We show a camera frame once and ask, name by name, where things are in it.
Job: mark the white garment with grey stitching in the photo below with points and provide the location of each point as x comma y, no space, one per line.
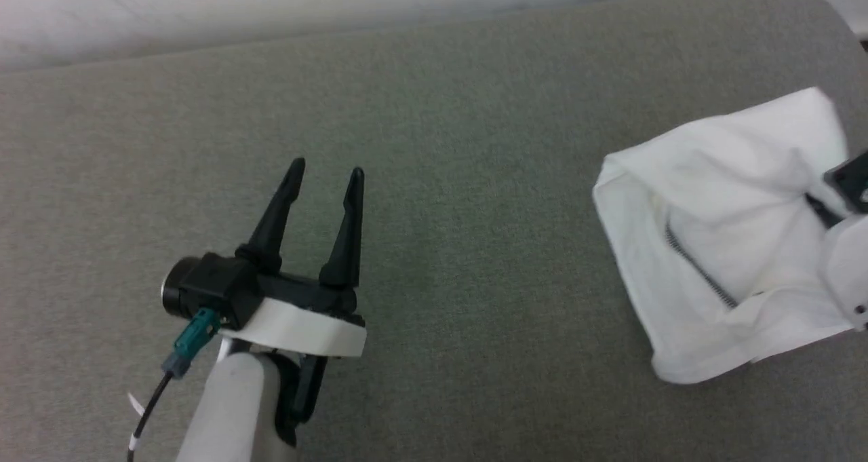
732,177

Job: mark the grey fabric sofa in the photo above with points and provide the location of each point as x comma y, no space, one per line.
475,177

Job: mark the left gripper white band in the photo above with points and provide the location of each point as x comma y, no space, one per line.
305,330

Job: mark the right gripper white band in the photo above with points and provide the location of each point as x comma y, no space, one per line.
851,265

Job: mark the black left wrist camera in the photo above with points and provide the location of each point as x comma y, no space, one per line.
217,285

